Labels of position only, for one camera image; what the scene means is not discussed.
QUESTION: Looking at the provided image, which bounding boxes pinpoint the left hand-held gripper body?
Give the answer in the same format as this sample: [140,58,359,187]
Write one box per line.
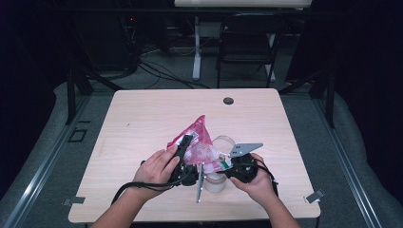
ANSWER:
[169,161,206,204]

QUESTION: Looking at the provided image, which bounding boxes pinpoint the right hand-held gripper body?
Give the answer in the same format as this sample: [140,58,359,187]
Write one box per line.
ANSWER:
[226,142,265,184]

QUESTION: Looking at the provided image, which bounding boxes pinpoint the clear glass jar with handle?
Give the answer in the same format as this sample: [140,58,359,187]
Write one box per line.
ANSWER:
[202,134,238,195]

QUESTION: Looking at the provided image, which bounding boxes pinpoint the red and white plastic bag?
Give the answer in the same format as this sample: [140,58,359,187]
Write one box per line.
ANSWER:
[166,114,233,175]

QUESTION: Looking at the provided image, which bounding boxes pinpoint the person's right hand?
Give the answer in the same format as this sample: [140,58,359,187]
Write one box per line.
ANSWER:
[229,153,278,205]

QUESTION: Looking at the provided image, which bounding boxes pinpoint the person's left hand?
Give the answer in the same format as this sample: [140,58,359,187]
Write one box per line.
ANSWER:
[133,144,181,195]

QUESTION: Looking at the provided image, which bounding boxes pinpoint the grey tape piece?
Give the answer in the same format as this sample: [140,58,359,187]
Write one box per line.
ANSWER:
[303,188,326,204]
[62,196,86,207]

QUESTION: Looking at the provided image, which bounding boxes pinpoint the black metal stand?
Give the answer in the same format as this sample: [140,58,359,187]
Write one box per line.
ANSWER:
[278,66,336,129]
[64,61,125,125]

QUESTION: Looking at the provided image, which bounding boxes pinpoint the black folding chair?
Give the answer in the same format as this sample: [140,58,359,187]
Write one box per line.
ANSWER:
[216,12,288,89]

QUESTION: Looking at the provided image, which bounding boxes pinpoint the dark cabinet with red light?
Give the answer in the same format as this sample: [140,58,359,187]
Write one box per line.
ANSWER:
[75,12,141,73]

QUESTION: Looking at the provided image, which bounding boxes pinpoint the white desk with white legs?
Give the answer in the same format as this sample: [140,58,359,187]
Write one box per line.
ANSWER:
[173,0,314,82]

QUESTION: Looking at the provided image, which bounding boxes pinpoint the right hand-held gripper black cable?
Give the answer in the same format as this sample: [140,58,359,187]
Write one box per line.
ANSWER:
[253,157,280,198]

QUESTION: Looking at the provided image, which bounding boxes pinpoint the hand-held gripper black cable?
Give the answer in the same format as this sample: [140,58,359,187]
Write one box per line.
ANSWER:
[110,170,192,205]
[253,157,280,198]

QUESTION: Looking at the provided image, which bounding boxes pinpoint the left hand-held gripper black cable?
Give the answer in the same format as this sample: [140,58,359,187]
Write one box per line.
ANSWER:
[110,170,192,205]

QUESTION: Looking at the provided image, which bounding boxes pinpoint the black floor cables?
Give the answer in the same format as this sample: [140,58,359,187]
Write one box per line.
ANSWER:
[136,59,212,90]

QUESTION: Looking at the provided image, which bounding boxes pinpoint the aluminium floor rail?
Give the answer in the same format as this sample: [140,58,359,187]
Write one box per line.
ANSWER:
[311,94,385,228]
[0,94,93,228]

